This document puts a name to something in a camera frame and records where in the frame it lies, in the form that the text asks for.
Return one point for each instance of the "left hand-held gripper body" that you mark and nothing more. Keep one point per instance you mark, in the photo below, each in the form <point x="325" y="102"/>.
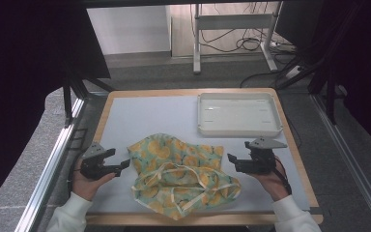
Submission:
<point x="93" y="164"/>

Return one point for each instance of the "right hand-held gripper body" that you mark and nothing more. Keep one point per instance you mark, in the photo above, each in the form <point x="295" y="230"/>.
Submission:
<point x="261" y="158"/>

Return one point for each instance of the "white plastic tray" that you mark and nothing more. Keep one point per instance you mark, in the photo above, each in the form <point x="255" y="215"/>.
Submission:
<point x="238" y="114"/>

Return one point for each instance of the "green yellow floral cloth bag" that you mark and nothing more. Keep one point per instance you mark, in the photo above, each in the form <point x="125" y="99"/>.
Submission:
<point x="180" y="174"/>

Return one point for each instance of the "person's left hand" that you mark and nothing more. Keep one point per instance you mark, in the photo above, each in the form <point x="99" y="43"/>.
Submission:
<point x="85" y="185"/>

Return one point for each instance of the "person's right hand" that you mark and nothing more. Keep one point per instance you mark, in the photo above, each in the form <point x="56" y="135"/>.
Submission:
<point x="272" y="183"/>

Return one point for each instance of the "light grey table mat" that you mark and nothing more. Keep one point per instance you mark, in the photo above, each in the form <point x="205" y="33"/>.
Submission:
<point x="161" y="116"/>

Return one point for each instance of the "black metal stand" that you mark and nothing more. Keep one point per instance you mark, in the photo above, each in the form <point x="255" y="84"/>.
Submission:
<point x="72" y="93"/>
<point x="325" y="83"/>

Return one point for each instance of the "white power strip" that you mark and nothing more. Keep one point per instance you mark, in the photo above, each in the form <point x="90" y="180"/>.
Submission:
<point x="293" y="72"/>

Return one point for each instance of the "black curtain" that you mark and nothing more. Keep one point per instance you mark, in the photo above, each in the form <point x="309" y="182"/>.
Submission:
<point x="364" y="64"/>
<point x="22" y="80"/>

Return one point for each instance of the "aluminium rail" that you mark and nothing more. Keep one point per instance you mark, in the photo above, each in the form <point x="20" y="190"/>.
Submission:
<point x="50" y="164"/>
<point x="354" y="167"/>

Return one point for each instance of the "white metal desk frame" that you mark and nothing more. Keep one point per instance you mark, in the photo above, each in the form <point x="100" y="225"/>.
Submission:
<point x="232" y="22"/>

